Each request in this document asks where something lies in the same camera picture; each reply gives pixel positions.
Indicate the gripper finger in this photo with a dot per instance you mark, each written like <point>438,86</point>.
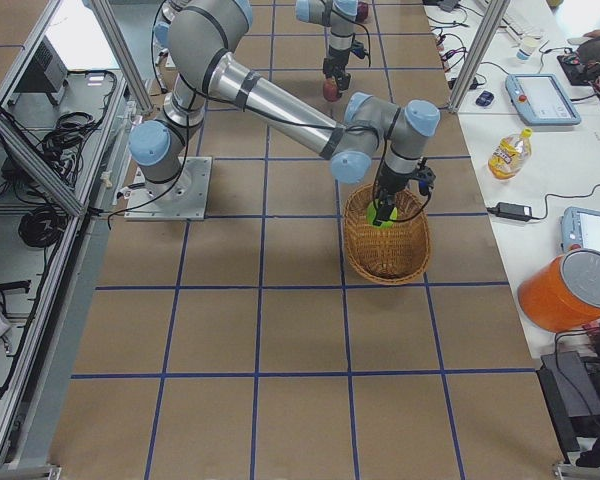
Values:
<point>344,80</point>
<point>327,68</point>
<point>382,212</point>

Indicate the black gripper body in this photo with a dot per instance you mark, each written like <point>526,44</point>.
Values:
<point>339,64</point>
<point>391,183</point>

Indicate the green apple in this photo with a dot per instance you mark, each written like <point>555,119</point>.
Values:
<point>368,217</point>

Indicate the red yellow apple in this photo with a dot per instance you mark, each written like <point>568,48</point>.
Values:
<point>330,90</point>

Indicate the dark red apple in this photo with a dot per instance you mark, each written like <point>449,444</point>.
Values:
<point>362,11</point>

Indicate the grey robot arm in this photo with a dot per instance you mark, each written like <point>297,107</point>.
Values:
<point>340,19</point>
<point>201,38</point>

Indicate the brown wicker basket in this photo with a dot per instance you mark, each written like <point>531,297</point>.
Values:
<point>393,254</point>

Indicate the orange juice bottle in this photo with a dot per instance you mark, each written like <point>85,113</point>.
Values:
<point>511,154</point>

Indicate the black power adapter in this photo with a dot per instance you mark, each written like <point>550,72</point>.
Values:
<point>511,211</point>

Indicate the blue teach pendant far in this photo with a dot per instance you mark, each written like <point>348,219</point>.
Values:
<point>540,100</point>

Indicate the blue teach pendant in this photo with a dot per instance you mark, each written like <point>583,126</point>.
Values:
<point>580,228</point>
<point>540,100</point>

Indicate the white paper cup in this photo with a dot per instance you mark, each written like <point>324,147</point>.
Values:
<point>526,47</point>

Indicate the blue teach pendant near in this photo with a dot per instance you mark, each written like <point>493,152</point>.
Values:
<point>580,228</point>

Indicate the orange bucket grey lid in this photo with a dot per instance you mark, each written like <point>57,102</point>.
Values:
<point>565,294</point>

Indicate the grey control box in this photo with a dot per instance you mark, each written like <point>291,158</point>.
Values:
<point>45,74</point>

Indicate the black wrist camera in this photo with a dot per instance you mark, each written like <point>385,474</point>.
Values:
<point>425,178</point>

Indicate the aluminium frame post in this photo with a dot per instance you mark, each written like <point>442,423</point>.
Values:
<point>480,44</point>

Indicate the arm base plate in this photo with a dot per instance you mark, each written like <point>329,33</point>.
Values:
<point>187,200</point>

